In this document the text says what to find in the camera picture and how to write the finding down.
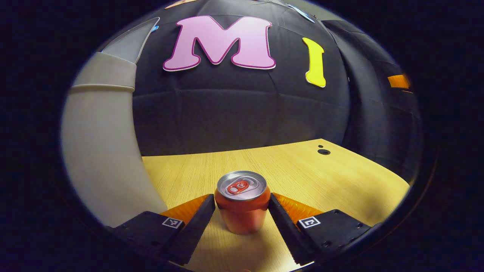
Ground black backdrop cloth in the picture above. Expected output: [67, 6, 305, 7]
[98, 0, 422, 182]

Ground grey desktop garbage bin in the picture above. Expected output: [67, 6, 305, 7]
[62, 17, 168, 228]

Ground red pop can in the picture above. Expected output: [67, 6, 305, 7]
[214, 170, 271, 235]

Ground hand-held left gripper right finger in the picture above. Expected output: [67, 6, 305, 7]
[268, 193, 373, 266]

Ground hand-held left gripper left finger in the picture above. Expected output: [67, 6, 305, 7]
[108, 194, 216, 266]

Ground wooden desktop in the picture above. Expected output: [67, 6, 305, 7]
[142, 138, 411, 272]

